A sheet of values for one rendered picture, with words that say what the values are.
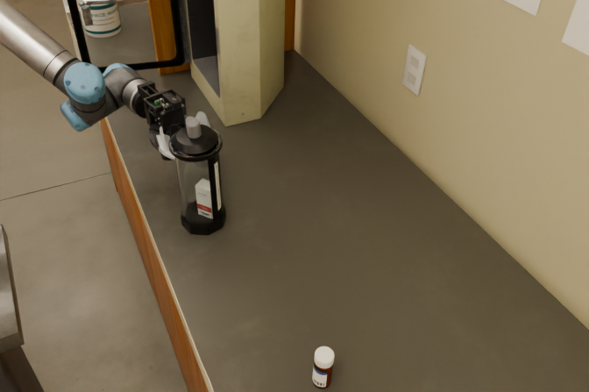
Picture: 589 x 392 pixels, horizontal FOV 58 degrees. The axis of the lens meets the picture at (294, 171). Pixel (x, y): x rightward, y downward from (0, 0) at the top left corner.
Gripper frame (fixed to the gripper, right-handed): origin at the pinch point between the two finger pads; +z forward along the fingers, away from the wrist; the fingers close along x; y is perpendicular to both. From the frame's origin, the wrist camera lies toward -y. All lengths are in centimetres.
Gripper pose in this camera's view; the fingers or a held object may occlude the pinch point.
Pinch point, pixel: (195, 150)
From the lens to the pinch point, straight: 113.5
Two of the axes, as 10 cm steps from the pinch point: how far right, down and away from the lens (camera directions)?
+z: 6.5, 4.9, -5.8
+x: 7.6, -3.9, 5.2
